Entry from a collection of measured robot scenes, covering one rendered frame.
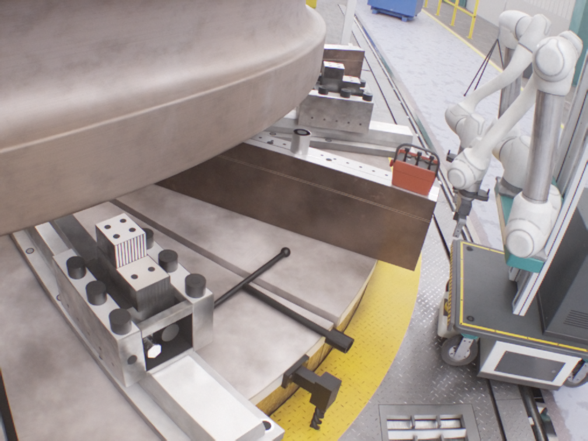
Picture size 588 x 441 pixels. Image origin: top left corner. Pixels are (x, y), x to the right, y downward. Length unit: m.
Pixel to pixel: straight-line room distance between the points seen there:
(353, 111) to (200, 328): 1.97
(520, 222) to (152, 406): 1.32
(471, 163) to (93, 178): 1.22
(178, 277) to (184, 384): 0.33
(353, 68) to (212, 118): 2.88
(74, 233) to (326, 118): 1.83
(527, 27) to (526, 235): 0.94
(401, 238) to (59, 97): 1.56
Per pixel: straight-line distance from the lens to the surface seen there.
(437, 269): 2.99
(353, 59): 4.46
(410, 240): 2.29
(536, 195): 1.71
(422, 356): 2.43
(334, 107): 3.14
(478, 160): 1.77
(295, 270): 2.21
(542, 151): 1.66
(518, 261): 1.98
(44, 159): 1.41
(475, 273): 2.49
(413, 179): 2.16
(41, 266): 2.15
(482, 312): 2.28
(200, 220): 2.44
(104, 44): 1.53
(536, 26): 2.19
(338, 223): 2.33
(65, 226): 1.94
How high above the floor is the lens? 1.68
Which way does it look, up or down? 32 degrees down
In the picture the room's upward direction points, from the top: 9 degrees clockwise
